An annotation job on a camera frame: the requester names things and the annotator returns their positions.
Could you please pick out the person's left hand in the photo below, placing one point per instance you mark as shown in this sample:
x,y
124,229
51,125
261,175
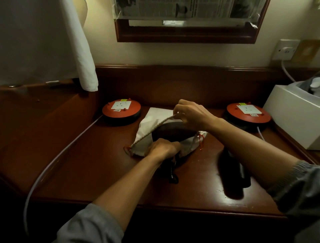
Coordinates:
x,y
162,149

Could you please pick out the person's right hand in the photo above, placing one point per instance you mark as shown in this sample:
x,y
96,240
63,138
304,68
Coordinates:
x,y
197,115

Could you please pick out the person's right thumb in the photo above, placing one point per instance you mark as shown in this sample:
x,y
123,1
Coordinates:
x,y
182,117

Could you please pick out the person's left fingers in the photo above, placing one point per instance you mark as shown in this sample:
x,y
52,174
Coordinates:
x,y
175,147

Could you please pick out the black hair dryer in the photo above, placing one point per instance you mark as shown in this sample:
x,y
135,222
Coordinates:
x,y
173,174

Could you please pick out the person's left forearm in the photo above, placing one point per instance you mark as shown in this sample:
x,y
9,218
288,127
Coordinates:
x,y
130,182

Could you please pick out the person's right forearm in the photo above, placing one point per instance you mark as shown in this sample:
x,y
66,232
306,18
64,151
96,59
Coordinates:
x,y
252,152

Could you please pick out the black case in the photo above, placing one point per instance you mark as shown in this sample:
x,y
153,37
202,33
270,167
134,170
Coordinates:
x,y
237,170

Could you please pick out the wooden framed mirror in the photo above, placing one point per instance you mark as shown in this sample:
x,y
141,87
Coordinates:
x,y
187,35

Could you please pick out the newspaper sheet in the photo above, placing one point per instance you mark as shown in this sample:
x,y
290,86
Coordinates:
x,y
190,8

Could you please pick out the white box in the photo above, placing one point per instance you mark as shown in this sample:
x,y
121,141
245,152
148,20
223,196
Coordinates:
x,y
292,115

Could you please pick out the person's grey sweater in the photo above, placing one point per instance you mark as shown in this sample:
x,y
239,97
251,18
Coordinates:
x,y
300,187

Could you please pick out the grey item in box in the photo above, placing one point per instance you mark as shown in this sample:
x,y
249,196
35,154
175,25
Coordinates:
x,y
311,86

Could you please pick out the white hanging cloth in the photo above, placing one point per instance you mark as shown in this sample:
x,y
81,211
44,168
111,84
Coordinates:
x,y
37,40

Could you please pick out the white wall socket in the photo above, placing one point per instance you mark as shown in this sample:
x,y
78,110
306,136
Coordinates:
x,y
293,44

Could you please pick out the brass wall plate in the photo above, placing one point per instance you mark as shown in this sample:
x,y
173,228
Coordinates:
x,y
308,51

